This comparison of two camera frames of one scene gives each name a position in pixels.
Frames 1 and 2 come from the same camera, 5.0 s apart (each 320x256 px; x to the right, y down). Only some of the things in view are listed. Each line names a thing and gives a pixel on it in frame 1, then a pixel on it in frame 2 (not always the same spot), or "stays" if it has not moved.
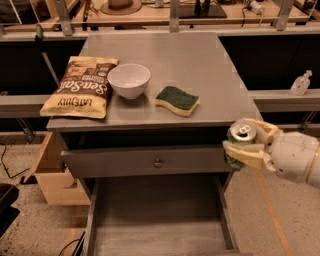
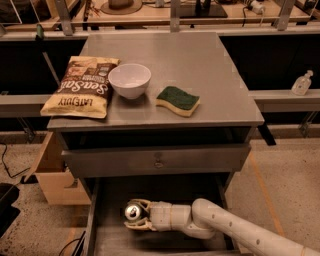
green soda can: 242,131 → 132,212
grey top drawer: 148,161 stays
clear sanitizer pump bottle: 301,83 stays
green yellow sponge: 178,101 stays
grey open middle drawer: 160,216 stays
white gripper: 292,154 → 160,213
